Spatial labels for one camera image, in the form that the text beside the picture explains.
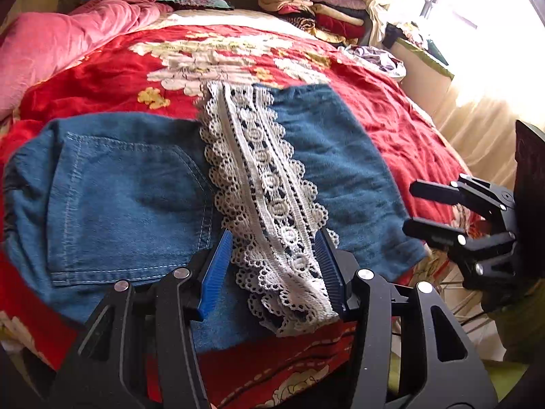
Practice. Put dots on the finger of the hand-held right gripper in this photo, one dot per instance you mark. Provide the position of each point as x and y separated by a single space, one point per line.
425 228
434 191

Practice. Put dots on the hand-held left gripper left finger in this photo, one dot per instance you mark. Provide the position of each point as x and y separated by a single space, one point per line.
215 272

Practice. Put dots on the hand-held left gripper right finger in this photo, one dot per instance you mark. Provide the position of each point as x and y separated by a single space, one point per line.
331 272

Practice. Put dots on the blue denim pants lace trim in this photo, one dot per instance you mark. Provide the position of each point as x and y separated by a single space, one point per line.
127 187

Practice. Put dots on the cream curtain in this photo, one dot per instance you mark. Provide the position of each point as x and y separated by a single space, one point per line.
489 128

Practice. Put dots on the red floral blanket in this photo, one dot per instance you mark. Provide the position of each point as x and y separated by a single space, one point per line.
383 115

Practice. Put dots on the green trimmed windowsill cloth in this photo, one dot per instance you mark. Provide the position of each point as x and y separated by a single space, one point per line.
430 57

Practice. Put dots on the crumpled purple white cloth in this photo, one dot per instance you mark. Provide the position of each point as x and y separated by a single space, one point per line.
383 61

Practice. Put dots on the clothes heap on windowsill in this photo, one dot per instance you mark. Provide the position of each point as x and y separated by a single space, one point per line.
408 34

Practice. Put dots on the person's yellow-green clothing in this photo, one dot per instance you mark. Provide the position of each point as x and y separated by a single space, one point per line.
511 375

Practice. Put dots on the window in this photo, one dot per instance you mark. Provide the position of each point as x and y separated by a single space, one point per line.
489 0

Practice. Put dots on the pile of folded clothes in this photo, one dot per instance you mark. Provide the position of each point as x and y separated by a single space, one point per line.
332 12

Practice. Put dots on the maroon patterned pillow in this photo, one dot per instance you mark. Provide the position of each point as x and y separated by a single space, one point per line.
191 0

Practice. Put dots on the pink quilt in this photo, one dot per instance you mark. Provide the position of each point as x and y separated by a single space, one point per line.
64 30

